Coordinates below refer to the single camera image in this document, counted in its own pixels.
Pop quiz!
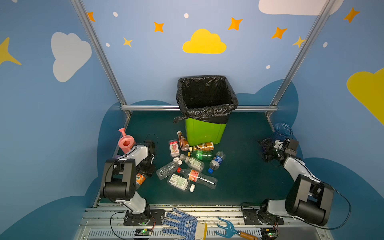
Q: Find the white blue dotted work glove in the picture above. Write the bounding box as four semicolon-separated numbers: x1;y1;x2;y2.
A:
162;207;207;240

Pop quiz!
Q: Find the orange soda bottle orange cap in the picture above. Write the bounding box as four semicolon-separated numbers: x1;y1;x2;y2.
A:
136;173;148;188

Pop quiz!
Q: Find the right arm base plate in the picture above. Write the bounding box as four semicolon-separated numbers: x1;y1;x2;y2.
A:
241;206;285;227

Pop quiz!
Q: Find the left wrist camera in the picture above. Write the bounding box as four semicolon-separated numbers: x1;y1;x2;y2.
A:
145;140;156;155

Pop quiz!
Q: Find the guava juice clear bottle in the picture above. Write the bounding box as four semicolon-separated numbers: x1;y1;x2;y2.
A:
169;140;180;158

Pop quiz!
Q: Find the brown coffee drink bottle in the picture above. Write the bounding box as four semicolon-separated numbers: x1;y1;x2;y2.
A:
177;131;190;152

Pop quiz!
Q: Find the pink plastic watering can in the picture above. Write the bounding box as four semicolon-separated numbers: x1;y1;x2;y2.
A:
118;128;136;154

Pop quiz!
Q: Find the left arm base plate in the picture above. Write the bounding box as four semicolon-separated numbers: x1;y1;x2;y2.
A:
123;209;166;227

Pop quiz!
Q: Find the long orange label red-cap bottle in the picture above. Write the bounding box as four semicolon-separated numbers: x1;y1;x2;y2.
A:
177;168;218;190

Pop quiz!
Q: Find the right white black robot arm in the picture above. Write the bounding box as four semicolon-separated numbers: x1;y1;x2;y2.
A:
258;138;335;227

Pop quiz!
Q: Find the black bin liner bag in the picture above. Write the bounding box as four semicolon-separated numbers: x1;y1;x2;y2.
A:
173;75;239;125

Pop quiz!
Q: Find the green soda bottle yellow cap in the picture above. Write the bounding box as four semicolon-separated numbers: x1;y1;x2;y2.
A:
188;150;214;161

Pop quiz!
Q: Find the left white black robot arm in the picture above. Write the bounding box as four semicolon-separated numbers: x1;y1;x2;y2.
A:
100;141;156;219

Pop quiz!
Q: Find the gold label brown bottle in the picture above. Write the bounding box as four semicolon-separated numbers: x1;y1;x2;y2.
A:
189;142;215;152

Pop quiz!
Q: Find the blue cap water bottle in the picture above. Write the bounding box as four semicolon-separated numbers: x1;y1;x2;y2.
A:
208;151;226;174

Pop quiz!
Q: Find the teal hand rake tool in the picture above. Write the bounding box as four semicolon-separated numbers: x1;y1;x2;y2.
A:
215;217;259;240

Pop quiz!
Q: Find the purple translucent plastic vase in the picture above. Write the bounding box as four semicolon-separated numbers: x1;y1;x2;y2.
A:
273;123;294;140

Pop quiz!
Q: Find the green plastic waste bin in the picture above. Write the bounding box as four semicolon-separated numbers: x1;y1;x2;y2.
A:
185;118;226;146

